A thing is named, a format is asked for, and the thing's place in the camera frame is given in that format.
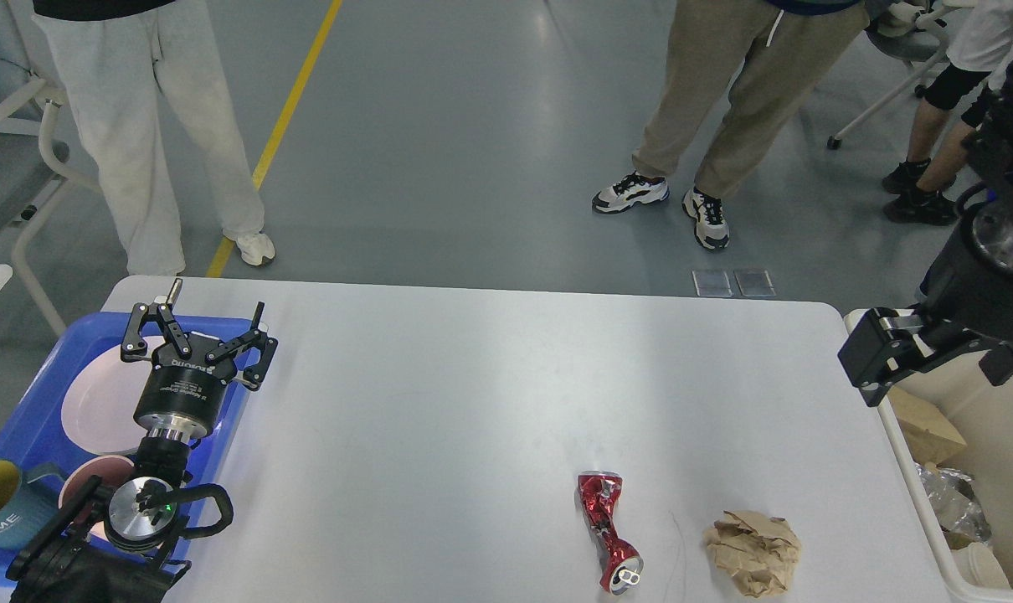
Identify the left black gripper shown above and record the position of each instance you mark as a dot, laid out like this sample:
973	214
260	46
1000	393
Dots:
184	394

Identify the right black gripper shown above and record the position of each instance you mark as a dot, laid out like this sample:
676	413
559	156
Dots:
968	293

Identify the brown paper bag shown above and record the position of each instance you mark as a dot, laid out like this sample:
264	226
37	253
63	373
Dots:
930	436

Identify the pink plate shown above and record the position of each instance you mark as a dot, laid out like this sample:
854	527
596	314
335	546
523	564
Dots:
98	409

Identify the brown paper ball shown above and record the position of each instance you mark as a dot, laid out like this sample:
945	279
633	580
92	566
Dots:
759	553

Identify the crushed red can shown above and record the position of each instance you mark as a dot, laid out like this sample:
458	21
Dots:
599	494

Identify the white paper cup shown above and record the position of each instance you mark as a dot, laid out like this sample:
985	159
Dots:
978	566

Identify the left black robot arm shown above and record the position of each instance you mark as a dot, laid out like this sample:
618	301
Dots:
116	543

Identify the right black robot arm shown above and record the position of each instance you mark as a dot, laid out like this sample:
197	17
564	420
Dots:
990	152

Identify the white plastic bin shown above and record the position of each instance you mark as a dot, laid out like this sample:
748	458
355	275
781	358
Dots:
984	415

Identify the floor outlet plates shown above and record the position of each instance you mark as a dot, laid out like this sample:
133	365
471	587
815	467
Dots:
729	284

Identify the teal mug yellow inside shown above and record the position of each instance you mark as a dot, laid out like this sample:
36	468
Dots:
26	504

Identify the person in white trousers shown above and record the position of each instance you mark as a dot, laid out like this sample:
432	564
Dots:
117	61

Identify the person in black shorts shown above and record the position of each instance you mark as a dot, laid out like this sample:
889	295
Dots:
952	107

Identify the white office chair right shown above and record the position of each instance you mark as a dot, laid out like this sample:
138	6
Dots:
915	34

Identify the grey office chair left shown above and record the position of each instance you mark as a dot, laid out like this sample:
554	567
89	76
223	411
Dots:
33	165

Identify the person in khaki trousers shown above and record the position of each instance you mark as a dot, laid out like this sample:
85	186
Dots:
764	57

